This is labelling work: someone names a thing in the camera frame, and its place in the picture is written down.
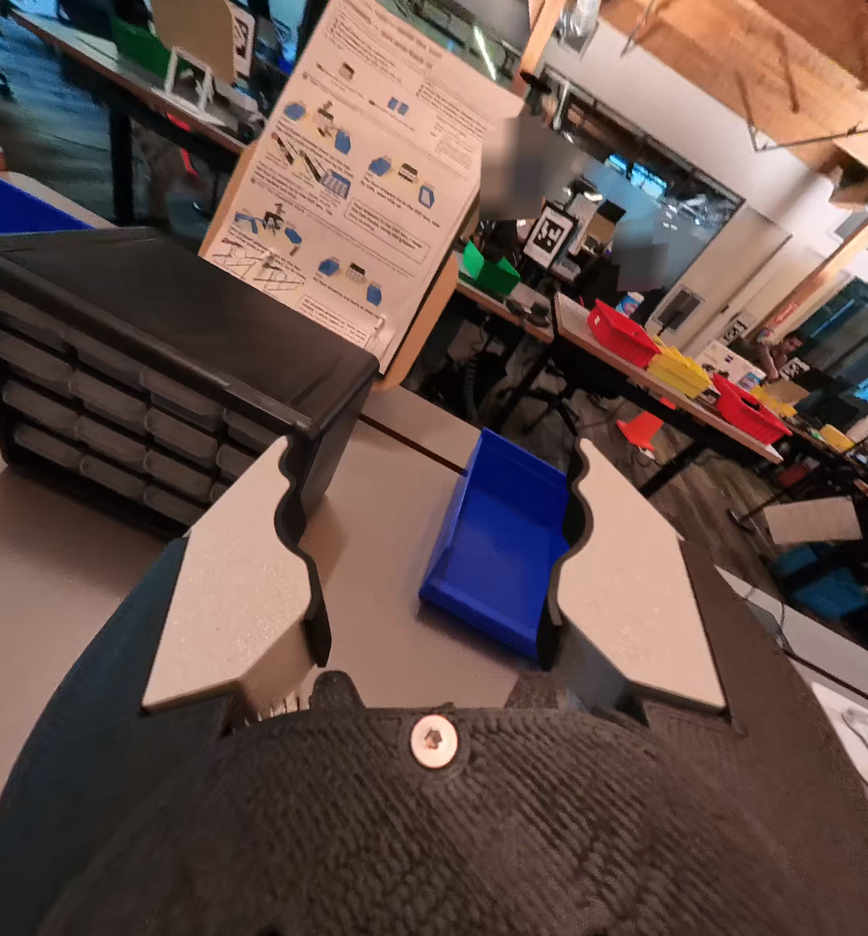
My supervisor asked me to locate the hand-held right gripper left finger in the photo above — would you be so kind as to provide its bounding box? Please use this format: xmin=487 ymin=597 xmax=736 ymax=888
xmin=141 ymin=436 xmax=332 ymax=725

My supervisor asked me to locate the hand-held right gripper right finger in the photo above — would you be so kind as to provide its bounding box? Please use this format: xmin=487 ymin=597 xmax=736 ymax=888
xmin=538 ymin=437 xmax=729 ymax=714

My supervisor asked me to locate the black drawer cabinet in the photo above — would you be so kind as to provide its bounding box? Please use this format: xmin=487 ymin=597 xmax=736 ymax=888
xmin=0 ymin=227 xmax=380 ymax=538

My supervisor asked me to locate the grey desk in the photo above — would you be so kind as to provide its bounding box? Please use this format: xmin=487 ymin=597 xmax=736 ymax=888
xmin=0 ymin=168 xmax=868 ymax=886

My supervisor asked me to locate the small blue plastic bin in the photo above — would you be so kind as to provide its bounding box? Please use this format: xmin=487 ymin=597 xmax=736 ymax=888
xmin=419 ymin=428 xmax=574 ymax=663

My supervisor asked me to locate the grey flat panel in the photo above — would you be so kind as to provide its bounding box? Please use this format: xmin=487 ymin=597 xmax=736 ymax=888
xmin=763 ymin=497 xmax=862 ymax=546

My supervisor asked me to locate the long background table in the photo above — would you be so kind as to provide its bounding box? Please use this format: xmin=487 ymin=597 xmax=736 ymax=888
xmin=554 ymin=292 xmax=784 ymax=498

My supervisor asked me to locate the set of translucent cabinet drawers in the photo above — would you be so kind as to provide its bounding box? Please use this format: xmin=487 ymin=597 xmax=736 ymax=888
xmin=0 ymin=281 xmax=281 ymax=527

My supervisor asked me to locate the red plastic basket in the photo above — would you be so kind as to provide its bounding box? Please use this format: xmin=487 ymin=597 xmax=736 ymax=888
xmin=712 ymin=373 xmax=793 ymax=446
xmin=587 ymin=300 xmax=661 ymax=367

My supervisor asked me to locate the white cardboard box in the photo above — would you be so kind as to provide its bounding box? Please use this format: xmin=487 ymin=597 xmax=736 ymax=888
xmin=697 ymin=340 xmax=764 ymax=389

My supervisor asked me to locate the brown backing board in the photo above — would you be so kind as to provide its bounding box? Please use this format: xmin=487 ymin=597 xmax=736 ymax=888
xmin=198 ymin=139 xmax=479 ymax=392

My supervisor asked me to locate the green plastic bin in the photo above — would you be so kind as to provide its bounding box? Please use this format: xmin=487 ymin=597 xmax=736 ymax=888
xmin=463 ymin=241 xmax=521 ymax=297
xmin=108 ymin=15 xmax=172 ymax=78

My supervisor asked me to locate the black and white marker sign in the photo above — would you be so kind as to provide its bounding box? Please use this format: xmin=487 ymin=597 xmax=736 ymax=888
xmin=523 ymin=203 xmax=579 ymax=275

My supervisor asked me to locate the printed instruction sheet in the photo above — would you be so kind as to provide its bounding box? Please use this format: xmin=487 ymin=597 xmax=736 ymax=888
xmin=200 ymin=0 xmax=526 ymax=370

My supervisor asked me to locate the large blue plastic bin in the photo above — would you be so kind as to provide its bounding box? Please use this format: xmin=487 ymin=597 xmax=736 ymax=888
xmin=0 ymin=164 xmax=98 ymax=238

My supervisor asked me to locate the dark-legged background table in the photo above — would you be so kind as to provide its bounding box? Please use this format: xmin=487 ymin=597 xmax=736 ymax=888
xmin=10 ymin=7 xmax=259 ymax=220

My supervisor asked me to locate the white stand with cardboard panel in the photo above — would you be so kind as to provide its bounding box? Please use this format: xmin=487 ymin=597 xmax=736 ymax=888
xmin=152 ymin=0 xmax=237 ymax=111

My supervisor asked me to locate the black cable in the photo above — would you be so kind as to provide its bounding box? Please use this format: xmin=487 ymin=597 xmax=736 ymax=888
xmin=741 ymin=585 xmax=868 ymax=721

